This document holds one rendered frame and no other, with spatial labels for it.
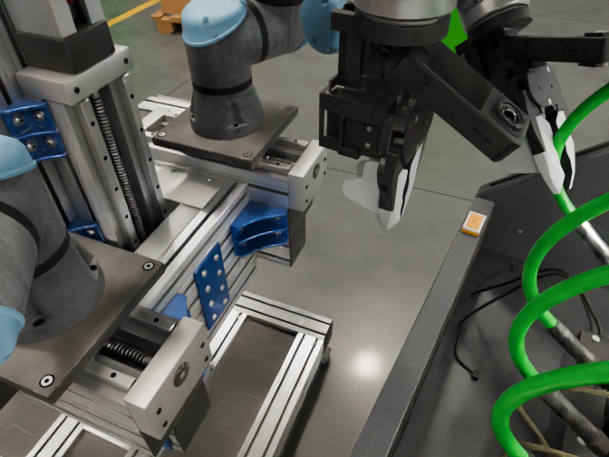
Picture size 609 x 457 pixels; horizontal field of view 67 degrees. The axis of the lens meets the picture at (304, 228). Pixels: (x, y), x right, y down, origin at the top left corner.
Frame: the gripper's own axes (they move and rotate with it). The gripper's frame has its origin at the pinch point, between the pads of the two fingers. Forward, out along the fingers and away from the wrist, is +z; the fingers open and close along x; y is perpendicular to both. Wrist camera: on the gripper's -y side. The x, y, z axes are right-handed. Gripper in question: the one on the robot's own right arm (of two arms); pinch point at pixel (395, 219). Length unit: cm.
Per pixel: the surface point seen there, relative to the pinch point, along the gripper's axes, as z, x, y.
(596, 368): -4.8, 12.4, -18.0
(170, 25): 114, -270, 303
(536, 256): 1.3, -3.2, -13.5
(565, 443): 22.7, 1.3, -24.3
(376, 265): 121, -101, 33
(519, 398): 1.2, 12.8, -15.1
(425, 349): 25.7, -4.8, -6.1
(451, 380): 37.7, -9.7, -10.9
